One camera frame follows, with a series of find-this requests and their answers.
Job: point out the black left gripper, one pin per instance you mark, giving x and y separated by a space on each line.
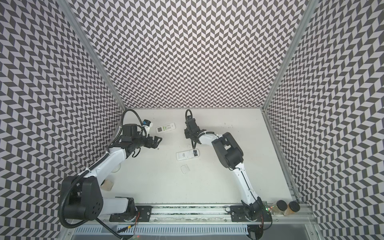
150 145

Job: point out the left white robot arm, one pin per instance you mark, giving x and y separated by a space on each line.
81 199

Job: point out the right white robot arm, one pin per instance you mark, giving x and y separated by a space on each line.
231 156

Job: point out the white battery cover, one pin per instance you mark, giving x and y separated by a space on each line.
185 169

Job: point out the white remote with green buttons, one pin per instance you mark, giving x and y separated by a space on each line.
166 128

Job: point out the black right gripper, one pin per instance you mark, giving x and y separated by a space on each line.
191 127

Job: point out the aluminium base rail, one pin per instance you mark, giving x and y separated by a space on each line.
207 213

